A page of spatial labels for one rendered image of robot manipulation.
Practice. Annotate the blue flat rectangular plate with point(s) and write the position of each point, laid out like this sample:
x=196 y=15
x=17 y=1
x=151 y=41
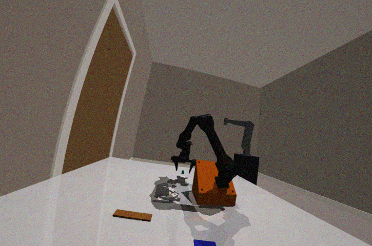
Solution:
x=204 y=243

